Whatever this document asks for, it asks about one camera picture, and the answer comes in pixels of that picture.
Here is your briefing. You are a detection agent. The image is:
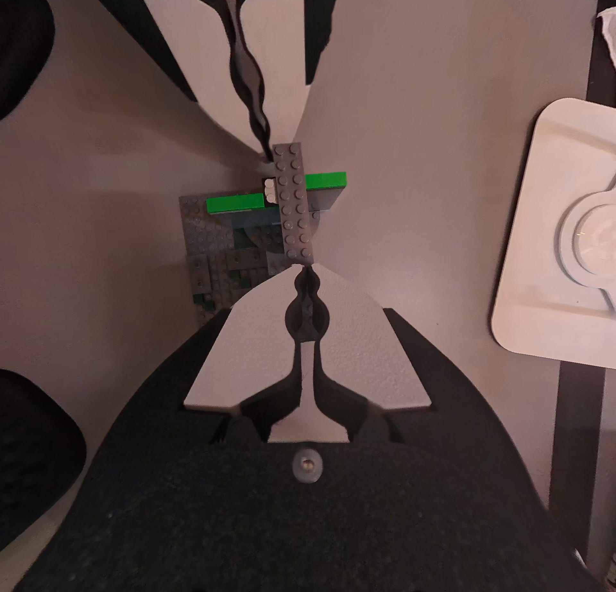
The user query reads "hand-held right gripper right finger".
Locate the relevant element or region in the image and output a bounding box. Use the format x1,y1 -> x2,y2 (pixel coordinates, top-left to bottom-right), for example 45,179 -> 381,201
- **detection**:
307,265 -> 432,409

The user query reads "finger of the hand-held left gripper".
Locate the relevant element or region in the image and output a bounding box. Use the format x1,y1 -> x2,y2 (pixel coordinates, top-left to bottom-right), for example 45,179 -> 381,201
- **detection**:
143,0 -> 271,163
238,0 -> 314,146

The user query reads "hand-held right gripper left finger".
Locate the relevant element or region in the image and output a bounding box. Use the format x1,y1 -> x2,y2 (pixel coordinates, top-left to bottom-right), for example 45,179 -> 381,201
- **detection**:
184,265 -> 305,412

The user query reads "grey brick wall model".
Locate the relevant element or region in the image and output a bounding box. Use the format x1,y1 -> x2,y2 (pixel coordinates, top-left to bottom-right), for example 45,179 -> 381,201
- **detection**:
179,171 -> 348,342

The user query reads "green tile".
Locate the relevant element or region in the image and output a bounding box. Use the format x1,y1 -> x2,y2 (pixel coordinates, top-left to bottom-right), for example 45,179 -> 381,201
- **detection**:
304,172 -> 348,191
206,193 -> 266,214

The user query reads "long dark grey studded plate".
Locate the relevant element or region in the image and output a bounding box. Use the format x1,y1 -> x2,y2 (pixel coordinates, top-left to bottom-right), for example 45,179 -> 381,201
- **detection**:
273,142 -> 316,268

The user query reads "grey desk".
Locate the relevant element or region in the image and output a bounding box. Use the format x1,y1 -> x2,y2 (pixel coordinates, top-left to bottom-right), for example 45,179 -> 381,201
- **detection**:
0,0 -> 616,592

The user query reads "white adjustable book stand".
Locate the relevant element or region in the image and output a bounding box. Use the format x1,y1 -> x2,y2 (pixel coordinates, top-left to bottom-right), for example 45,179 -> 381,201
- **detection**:
491,97 -> 616,369

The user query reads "small printed paper bag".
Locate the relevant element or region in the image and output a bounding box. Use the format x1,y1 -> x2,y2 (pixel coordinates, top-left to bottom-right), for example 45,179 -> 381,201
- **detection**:
596,7 -> 616,70

